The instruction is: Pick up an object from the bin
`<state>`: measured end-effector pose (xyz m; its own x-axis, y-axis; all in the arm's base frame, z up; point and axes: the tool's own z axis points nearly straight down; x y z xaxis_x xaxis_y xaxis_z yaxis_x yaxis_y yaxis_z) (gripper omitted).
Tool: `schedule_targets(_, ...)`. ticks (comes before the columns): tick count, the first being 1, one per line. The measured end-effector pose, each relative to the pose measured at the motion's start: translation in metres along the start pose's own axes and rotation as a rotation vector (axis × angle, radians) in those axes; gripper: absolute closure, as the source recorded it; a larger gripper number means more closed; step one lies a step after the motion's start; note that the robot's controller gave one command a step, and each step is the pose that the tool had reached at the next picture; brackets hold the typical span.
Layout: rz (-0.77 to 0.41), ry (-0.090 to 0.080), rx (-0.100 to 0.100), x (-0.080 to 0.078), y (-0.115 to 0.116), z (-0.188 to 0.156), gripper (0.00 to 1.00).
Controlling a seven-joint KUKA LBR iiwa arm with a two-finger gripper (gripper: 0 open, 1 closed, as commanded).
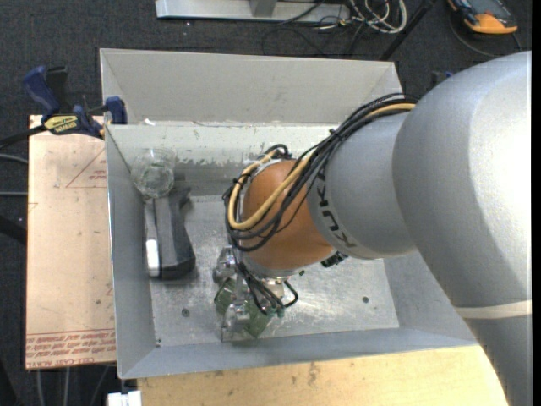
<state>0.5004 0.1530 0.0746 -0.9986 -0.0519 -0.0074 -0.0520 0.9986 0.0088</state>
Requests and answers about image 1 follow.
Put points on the dark grey flat block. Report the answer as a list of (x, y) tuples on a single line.
[(173, 239)]

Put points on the brown cardboard board, red print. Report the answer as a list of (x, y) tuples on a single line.
[(67, 243)]

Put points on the dark green block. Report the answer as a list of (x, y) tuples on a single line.
[(258, 322)]

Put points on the clear glass cup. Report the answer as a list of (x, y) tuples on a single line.
[(153, 175)]

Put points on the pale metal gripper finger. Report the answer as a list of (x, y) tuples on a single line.
[(236, 317), (225, 264)]

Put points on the grey metal bin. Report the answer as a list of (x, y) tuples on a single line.
[(236, 91)]

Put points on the black cylinder on white bracket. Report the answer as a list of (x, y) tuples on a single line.
[(334, 260)]

